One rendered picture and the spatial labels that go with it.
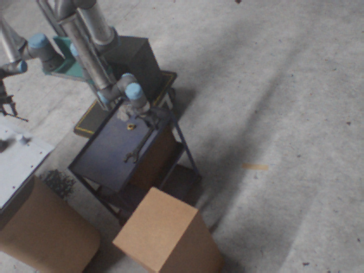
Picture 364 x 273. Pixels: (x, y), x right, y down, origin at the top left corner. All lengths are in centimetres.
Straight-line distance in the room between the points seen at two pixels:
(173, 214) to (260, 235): 102
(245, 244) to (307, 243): 44
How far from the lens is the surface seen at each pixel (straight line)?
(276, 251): 258
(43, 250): 231
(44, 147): 174
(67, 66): 280
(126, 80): 200
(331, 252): 259
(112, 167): 210
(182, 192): 273
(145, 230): 177
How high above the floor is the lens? 245
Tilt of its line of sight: 48 degrees down
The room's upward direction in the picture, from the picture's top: 24 degrees counter-clockwise
